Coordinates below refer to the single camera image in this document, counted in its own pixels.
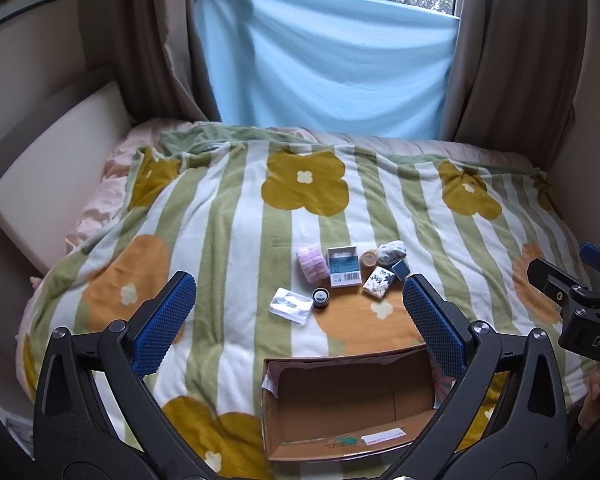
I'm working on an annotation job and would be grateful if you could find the brown cardboard box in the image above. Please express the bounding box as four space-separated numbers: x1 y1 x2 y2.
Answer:
261 342 462 462

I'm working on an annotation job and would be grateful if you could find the white patterned baby sock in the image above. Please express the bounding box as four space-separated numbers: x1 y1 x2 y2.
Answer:
376 241 407 265

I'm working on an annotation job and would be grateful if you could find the brown curtain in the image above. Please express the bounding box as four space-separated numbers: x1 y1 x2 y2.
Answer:
440 0 589 147
77 0 222 124

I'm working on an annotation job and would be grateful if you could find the green striped floral blanket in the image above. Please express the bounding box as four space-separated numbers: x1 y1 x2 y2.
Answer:
22 127 600 480

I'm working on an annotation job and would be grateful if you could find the light blue hanging cloth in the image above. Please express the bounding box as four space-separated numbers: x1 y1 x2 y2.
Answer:
192 0 460 141

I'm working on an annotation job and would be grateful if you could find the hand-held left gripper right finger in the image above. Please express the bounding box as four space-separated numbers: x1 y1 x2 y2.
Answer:
402 274 568 478

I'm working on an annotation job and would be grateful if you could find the white cushion pad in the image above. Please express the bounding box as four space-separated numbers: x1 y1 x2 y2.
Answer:
0 81 134 276

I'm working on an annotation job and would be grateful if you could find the pink fluffy hair roll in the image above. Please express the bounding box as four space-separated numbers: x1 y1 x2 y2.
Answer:
296 244 331 283

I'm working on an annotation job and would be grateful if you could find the blue and white carton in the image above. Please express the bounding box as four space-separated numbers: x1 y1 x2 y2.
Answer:
327 245 363 289

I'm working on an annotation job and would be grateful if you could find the floral patterned small box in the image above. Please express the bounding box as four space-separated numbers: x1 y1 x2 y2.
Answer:
362 266 397 301

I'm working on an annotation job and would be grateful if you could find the clear plastic packet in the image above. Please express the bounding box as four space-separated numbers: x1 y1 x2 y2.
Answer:
269 287 315 322

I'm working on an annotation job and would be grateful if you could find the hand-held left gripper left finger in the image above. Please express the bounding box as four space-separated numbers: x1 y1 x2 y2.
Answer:
32 270 198 478

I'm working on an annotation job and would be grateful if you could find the person's right hand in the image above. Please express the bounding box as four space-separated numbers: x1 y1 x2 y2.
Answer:
576 367 600 431

